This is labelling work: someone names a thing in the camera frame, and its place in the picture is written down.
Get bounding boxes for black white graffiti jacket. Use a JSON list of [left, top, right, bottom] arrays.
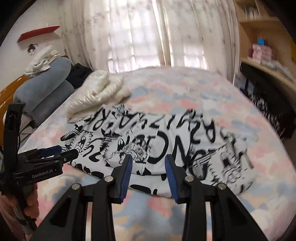
[[61, 104, 256, 197]]

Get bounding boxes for left hand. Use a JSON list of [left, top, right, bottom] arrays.
[[1, 184, 40, 240]]

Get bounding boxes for white floral curtain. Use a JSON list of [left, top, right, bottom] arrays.
[[58, 1, 240, 80]]

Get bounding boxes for black white patterned cloth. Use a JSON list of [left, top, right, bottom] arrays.
[[246, 93, 295, 141]]

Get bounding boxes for black garment near curtain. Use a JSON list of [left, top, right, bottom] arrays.
[[66, 63, 93, 89]]

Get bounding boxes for red wall shelf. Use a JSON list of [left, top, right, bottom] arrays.
[[17, 26, 60, 43]]

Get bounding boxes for pink storage boxes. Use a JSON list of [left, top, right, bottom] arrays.
[[247, 38, 278, 63]]

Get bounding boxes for pastel patterned bed blanket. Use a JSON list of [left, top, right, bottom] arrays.
[[19, 66, 296, 241]]

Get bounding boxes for cartoon face wall sticker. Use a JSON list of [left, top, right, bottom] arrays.
[[27, 44, 39, 56]]

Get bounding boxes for blue rolled duvet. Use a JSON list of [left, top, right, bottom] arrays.
[[14, 57, 74, 128]]

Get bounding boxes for white folded clothes pile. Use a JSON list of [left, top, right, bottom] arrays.
[[24, 45, 60, 78]]

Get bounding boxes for orange wooden headboard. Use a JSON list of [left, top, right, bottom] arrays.
[[0, 75, 29, 147]]

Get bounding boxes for wooden desk shelf unit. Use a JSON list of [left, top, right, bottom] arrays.
[[234, 1, 295, 105]]

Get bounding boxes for cream puffer jacket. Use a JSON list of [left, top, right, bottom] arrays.
[[66, 70, 131, 123]]

